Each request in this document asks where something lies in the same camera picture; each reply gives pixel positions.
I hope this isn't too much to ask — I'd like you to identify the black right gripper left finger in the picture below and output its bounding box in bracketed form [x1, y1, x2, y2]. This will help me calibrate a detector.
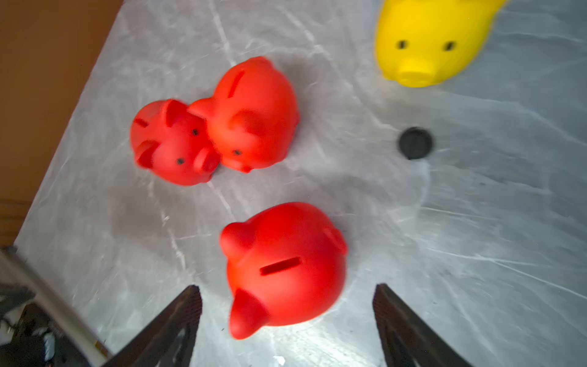
[105, 285, 203, 366]

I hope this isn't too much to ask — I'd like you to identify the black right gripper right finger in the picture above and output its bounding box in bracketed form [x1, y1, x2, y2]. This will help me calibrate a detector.
[372, 284, 471, 367]

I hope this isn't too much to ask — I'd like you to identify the red piggy bank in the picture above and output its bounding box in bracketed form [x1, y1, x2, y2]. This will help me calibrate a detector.
[220, 202, 349, 339]
[188, 57, 300, 173]
[130, 99, 220, 186]

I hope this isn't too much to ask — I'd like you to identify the black round bank plug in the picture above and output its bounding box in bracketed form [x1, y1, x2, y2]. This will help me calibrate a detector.
[397, 127, 434, 160]

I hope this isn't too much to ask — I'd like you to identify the yellow piggy bank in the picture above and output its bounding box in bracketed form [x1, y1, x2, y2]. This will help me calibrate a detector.
[375, 0, 506, 88]

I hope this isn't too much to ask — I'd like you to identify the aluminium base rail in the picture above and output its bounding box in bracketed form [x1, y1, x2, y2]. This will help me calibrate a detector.
[1, 247, 113, 366]

